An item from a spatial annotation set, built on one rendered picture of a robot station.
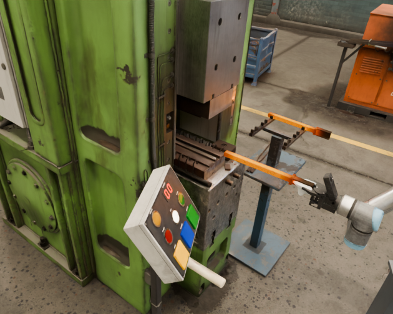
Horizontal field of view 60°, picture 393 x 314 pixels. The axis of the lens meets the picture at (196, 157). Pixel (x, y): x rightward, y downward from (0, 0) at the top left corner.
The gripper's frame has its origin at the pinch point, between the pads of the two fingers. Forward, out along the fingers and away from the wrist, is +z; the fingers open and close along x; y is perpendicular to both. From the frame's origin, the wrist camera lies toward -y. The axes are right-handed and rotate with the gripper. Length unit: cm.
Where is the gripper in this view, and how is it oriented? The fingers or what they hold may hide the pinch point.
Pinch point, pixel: (297, 180)
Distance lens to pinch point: 160.9
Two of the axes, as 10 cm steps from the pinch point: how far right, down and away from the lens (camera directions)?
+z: -8.1, -3.8, 4.5
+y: -0.7, 8.2, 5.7
